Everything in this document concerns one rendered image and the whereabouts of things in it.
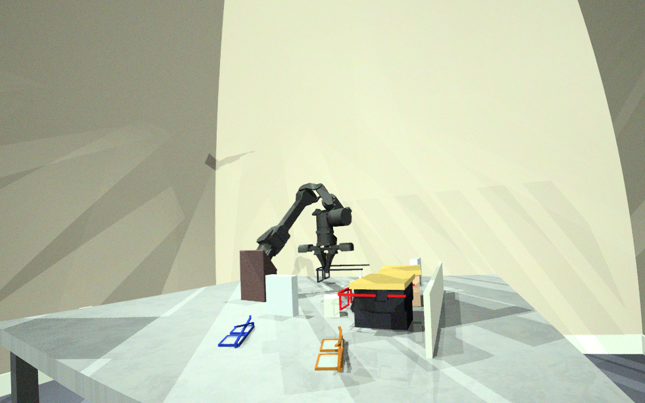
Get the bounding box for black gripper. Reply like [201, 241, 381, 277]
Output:
[298, 227, 354, 269]

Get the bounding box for black glasses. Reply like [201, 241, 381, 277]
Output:
[316, 264, 369, 283]

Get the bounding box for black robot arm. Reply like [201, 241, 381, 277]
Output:
[256, 183, 352, 260]

